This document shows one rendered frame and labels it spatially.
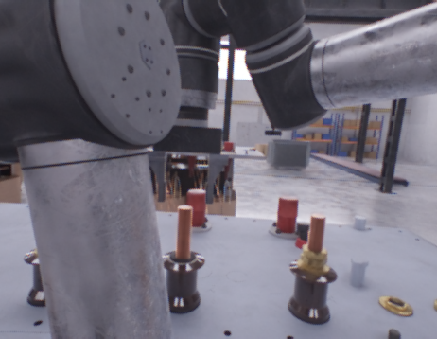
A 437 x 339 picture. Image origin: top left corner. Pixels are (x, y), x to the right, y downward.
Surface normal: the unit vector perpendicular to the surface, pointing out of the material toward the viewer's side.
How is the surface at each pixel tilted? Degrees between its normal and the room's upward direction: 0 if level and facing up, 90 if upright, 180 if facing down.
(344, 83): 124
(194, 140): 90
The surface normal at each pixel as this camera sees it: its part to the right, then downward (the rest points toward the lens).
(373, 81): -0.49, 0.70
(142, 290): 0.75, -0.03
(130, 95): 0.92, 0.02
